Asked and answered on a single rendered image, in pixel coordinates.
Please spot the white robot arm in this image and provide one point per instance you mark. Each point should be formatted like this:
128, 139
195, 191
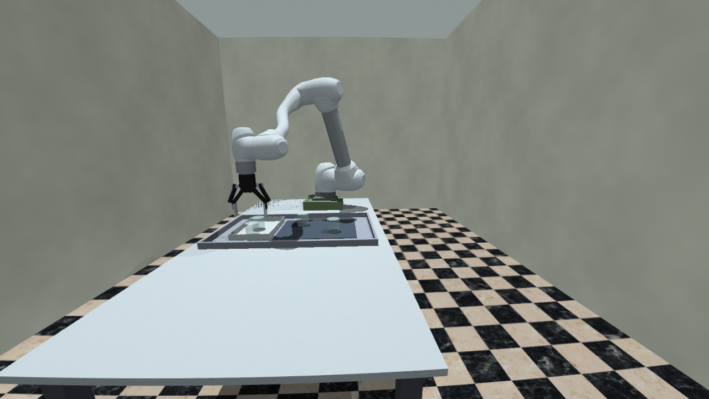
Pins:
325, 93

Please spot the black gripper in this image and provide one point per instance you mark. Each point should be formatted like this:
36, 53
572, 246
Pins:
247, 183

